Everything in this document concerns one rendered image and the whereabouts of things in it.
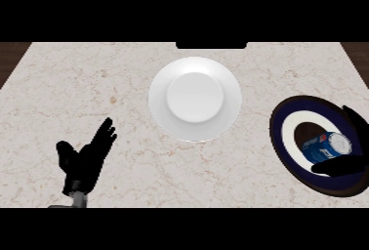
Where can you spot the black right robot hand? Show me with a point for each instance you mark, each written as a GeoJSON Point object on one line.
{"type": "Point", "coordinates": [350, 167]}

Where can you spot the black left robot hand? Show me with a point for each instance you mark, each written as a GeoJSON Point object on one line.
{"type": "Point", "coordinates": [86, 162]}

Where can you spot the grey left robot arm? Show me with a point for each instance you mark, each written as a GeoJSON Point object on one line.
{"type": "Point", "coordinates": [77, 200]}

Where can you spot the blue can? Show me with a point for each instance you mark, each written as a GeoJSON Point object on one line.
{"type": "Point", "coordinates": [326, 147]}

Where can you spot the dark blue and white plate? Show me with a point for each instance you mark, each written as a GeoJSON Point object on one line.
{"type": "Point", "coordinates": [288, 136]}

